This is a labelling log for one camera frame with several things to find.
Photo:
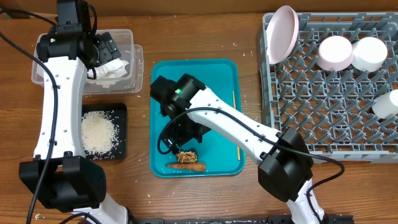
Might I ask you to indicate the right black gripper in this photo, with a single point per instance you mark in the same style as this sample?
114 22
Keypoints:
172 131

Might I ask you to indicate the brown nut bar piece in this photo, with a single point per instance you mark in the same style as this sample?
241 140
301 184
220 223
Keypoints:
187 157

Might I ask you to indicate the wooden chopstick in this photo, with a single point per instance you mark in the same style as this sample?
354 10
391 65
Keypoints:
237 147

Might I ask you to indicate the white rice pile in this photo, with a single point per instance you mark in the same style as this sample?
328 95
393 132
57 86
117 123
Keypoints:
99 133

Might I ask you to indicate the white tissue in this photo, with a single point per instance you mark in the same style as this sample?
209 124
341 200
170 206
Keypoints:
110 73

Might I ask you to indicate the large white plate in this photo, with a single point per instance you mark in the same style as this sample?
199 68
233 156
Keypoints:
282 32

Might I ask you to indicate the small white plate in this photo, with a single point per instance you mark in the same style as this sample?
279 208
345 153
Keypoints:
335 53

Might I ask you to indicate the pale green bowl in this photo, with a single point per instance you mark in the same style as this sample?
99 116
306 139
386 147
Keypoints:
369 54

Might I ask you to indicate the pale green cup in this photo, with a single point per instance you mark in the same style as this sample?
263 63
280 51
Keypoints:
386 105

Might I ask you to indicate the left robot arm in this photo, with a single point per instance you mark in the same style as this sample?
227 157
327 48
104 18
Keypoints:
60 176

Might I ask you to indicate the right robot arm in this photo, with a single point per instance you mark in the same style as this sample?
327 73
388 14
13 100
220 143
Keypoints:
283 160

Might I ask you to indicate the grey dishwasher rack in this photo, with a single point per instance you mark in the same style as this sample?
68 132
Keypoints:
332 110

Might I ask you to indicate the orange carrot piece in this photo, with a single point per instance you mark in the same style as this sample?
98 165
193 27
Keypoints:
199 167

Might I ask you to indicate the black rectangular tray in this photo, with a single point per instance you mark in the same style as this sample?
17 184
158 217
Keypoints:
118 112

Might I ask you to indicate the teal plastic serving tray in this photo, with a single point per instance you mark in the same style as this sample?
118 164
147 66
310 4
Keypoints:
218 154

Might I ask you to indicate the clear plastic bin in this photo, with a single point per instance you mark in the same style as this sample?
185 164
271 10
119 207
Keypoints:
111 44

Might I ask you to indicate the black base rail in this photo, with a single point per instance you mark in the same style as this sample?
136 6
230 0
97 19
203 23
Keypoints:
278 219

